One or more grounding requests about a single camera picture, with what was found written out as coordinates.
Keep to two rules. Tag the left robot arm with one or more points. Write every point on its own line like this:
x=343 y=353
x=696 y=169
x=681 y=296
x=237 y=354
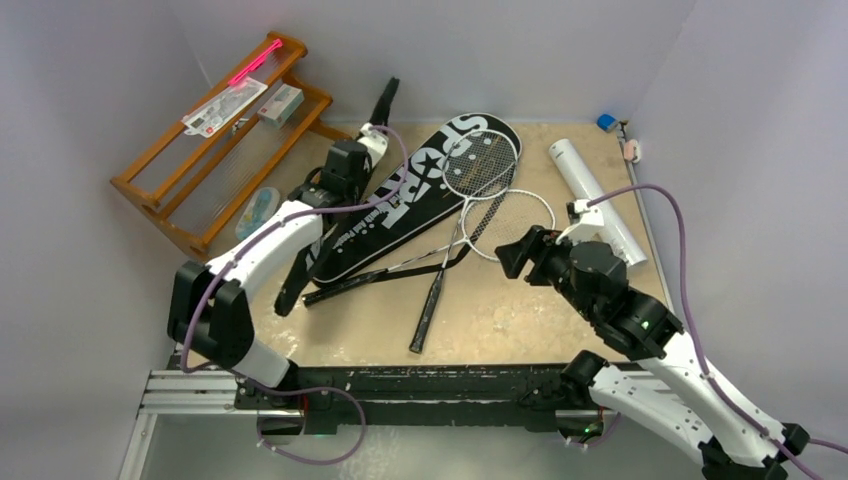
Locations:
x=210 y=305

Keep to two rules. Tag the blue small object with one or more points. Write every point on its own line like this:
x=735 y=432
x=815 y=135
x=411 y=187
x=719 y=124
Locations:
x=607 y=122

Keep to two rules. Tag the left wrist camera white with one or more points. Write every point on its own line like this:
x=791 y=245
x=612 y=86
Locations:
x=374 y=142

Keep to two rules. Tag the pink white small object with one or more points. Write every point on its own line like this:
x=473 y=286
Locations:
x=632 y=151

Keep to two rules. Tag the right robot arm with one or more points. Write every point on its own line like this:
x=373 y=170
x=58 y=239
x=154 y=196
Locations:
x=703 y=416

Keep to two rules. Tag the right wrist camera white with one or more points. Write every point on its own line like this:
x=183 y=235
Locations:
x=586 y=221

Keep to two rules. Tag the wooden tiered shelf rack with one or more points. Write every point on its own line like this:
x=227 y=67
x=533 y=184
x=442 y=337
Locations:
x=194 y=188

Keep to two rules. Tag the small teal white box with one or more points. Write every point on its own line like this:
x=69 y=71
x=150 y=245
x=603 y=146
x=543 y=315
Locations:
x=282 y=104

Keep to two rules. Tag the white packaged card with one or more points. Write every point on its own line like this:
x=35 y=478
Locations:
x=213 y=115

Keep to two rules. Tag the black racket bag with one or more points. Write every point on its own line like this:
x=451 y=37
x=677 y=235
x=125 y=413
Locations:
x=422 y=201
x=340 y=182

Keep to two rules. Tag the black racket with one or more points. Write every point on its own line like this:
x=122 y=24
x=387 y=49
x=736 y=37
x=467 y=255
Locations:
x=425 y=319
x=480 y=169

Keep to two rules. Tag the black racket under bag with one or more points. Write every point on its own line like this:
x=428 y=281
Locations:
x=480 y=169

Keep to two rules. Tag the pink pen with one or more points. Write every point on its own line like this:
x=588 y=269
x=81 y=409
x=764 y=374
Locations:
x=255 y=63

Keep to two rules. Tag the white frame badminton racket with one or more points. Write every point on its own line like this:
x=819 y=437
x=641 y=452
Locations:
x=510 y=222

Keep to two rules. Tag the blue toothbrush blister pack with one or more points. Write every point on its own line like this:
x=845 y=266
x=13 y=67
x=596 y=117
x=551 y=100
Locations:
x=260 y=208

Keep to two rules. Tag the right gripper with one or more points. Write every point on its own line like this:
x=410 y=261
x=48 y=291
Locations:
x=530 y=249

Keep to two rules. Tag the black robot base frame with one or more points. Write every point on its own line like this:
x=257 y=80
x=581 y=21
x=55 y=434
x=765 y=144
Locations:
x=534 y=397

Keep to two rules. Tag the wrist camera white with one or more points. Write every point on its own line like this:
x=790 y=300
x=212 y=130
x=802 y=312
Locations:
x=586 y=221
x=374 y=142

